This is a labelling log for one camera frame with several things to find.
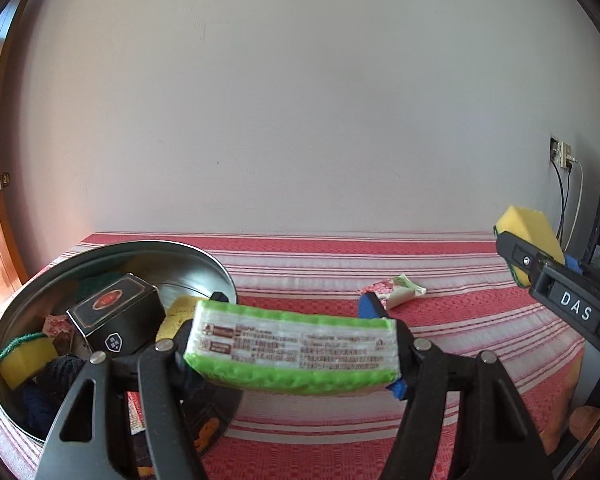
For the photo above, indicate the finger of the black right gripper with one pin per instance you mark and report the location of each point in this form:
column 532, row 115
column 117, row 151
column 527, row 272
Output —
column 519, row 254

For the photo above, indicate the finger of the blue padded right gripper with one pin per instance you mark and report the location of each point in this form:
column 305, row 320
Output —
column 573, row 264

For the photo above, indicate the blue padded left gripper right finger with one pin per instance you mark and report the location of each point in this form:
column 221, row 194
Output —
column 495, row 437

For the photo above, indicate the green topped yellow sponge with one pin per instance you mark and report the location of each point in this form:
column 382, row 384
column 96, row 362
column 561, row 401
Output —
column 24, row 357

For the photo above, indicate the black box with red emblem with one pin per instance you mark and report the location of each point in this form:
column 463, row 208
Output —
column 120, row 318

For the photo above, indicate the green white tissue pack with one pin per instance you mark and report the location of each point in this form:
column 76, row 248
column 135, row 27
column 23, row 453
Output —
column 249, row 348

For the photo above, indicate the black knitted ball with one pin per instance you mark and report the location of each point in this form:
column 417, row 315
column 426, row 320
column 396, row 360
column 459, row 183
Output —
column 43, row 395

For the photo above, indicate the red striped tablecloth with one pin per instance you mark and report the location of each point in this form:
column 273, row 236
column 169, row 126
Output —
column 471, row 303

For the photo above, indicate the red snack packet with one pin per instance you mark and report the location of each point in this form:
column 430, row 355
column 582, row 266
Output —
column 136, row 416

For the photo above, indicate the brown candy wrapper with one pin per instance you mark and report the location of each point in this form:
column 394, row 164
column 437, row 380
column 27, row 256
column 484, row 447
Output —
column 61, row 331

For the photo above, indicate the red white candy wrapper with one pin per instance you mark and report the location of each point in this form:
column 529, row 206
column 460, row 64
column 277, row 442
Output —
column 392, row 292

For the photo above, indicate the round metal tin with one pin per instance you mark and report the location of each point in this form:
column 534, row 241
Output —
column 176, row 269

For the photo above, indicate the yellow sponge green base in tin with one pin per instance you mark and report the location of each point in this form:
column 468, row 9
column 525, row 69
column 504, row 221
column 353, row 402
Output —
column 180, row 311

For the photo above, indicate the wall power socket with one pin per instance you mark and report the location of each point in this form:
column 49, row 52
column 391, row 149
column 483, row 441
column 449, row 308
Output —
column 560, row 153

